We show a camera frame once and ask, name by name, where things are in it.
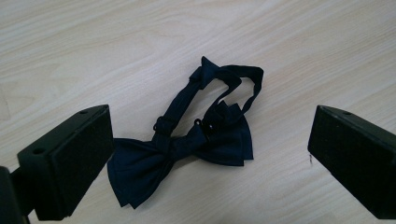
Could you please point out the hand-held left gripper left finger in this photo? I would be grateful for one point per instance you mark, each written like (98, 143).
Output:
(71, 165)

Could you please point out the navy blue bow tie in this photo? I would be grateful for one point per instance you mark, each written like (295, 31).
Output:
(149, 168)

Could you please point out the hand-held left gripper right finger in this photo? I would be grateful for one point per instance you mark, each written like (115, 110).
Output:
(358, 155)

